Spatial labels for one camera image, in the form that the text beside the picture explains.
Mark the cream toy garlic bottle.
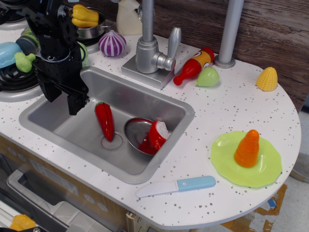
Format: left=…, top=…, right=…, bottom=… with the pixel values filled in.
left=116, top=0, right=142, bottom=36

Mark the back left stove burner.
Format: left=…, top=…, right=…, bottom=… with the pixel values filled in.
left=0, top=14, right=28, bottom=31

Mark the small metal pot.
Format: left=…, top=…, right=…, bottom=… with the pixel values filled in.
left=77, top=7, right=115, bottom=40

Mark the red toy chili pepper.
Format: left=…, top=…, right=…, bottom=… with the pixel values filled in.
left=95, top=102, right=114, bottom=142

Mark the small metal bowl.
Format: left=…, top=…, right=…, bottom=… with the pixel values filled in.
left=124, top=117, right=157, bottom=156

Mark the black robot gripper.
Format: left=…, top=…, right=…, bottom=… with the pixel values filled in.
left=32, top=36, right=89, bottom=116

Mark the grey oven door handle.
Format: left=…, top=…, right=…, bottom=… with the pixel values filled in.
left=6, top=170, right=80, bottom=232

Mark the toy knife blue handle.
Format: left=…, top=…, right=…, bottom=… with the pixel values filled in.
left=136, top=176, right=216, bottom=198

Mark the light green toy pear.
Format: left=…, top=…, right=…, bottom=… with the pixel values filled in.
left=195, top=67, right=220, bottom=87

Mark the orange toy carrot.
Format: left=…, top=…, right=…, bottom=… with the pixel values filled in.
left=234, top=130, right=260, bottom=168

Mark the yellow toy corn piece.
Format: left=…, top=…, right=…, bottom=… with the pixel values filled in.
left=256, top=67, right=278, bottom=91

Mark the silver toy sink basin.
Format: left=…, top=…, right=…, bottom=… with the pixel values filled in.
left=19, top=67, right=195, bottom=184

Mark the yellow toy bell pepper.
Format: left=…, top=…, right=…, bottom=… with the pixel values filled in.
left=71, top=4, right=99, bottom=29

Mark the silver toy faucet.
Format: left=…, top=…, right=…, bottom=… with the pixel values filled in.
left=121, top=0, right=182, bottom=89

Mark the green labelled toy can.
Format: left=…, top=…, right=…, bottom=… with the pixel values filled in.
left=15, top=28, right=40, bottom=55

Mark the yellow toy on shelf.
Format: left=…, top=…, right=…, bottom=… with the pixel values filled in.
left=9, top=215, right=36, bottom=232

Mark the light green plastic plate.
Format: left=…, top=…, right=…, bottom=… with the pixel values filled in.
left=210, top=130, right=282, bottom=188

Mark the green toy cabbage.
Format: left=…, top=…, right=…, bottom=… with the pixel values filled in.
left=78, top=42, right=88, bottom=68

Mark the front left stove burner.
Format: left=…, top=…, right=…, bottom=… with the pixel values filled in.
left=0, top=64, right=42, bottom=102

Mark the red toy ketchup bottle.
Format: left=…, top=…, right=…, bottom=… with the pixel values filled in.
left=173, top=47, right=215, bottom=86

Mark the light green toy broccoli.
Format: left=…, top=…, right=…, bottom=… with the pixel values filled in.
left=14, top=52, right=36, bottom=73

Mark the grey vertical post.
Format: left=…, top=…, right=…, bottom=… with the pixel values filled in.
left=214, top=0, right=244, bottom=69

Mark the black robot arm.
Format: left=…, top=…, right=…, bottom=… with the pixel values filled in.
left=0, top=0, right=88, bottom=116

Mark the purple striped toy onion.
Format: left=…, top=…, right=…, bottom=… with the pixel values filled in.
left=98, top=30, right=126, bottom=57

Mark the back right stove burner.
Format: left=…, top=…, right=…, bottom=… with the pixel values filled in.
left=77, top=37, right=101, bottom=54

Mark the light blue toy bowl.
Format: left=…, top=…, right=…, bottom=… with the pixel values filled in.
left=0, top=42, right=23, bottom=69

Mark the stove burner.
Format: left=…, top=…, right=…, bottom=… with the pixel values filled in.
left=0, top=64, right=42, bottom=102
left=0, top=14, right=28, bottom=31
left=77, top=37, right=101, bottom=54

